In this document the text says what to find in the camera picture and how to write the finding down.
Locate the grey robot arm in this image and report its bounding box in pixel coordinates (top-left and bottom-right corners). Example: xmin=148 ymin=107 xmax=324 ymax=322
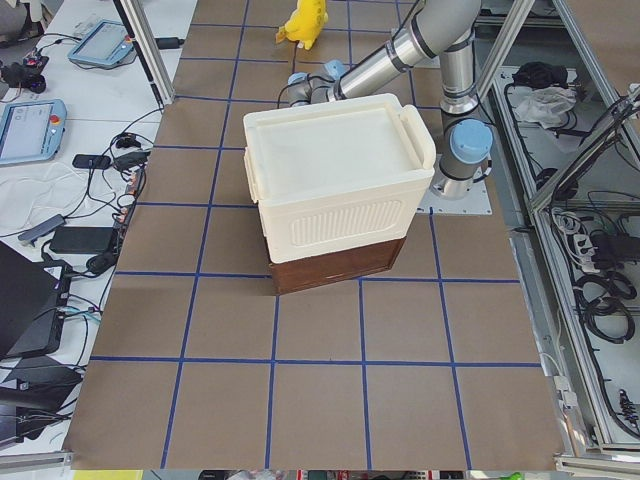
xmin=283 ymin=1 xmax=493 ymax=200

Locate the dark wooden drawer cabinet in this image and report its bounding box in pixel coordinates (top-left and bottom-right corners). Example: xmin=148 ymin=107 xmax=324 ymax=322
xmin=269 ymin=237 xmax=406 ymax=294

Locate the yellow plush dinosaur toy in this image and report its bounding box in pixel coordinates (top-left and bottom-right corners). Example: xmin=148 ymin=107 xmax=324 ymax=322
xmin=275 ymin=0 xmax=329 ymax=51

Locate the black power brick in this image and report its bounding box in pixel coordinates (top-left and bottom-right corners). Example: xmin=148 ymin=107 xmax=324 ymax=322
xmin=49 ymin=226 xmax=114 ymax=254

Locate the crumpled white cloth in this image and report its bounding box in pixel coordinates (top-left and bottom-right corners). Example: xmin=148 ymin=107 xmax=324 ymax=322
xmin=514 ymin=86 xmax=577 ymax=129

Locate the blue teach pendant far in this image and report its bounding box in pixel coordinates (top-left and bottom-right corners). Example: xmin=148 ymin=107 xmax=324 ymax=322
xmin=67 ymin=20 xmax=134 ymax=69

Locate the blue teach pendant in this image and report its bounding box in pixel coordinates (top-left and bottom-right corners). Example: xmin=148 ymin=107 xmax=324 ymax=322
xmin=1 ymin=99 xmax=67 ymax=166
xmin=67 ymin=20 xmax=134 ymax=69

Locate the black laptop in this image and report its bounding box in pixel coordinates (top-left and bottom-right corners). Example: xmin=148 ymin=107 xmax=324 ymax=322
xmin=1 ymin=244 xmax=71 ymax=360

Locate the blue teach pendant near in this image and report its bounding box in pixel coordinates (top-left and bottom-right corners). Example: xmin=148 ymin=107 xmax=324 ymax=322
xmin=1 ymin=99 xmax=67 ymax=166

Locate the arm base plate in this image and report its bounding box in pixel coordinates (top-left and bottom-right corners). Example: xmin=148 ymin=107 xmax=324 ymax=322
xmin=416 ymin=177 xmax=493 ymax=216

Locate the aluminium frame post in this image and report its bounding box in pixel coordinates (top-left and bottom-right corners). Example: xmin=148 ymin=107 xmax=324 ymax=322
xmin=113 ymin=0 xmax=175 ymax=109

